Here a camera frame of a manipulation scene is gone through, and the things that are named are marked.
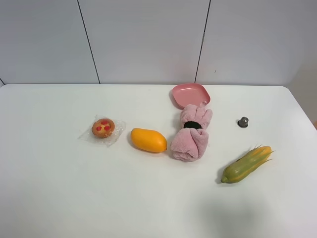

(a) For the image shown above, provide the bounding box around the pink square plate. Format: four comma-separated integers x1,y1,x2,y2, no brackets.
171,83,211,109

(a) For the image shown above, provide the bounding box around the green yellow corn cob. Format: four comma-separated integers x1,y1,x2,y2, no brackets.
220,146,273,183

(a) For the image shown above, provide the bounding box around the pink rolled towel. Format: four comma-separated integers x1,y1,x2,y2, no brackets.
170,101,212,162

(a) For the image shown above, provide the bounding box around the fruit tart in plastic wrap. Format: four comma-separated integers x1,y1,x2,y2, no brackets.
78,115,126,147

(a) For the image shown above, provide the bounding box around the yellow mango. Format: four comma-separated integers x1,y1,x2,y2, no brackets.
130,128,167,153

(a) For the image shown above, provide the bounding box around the small grey metal cap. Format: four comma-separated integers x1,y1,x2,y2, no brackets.
237,117,249,128

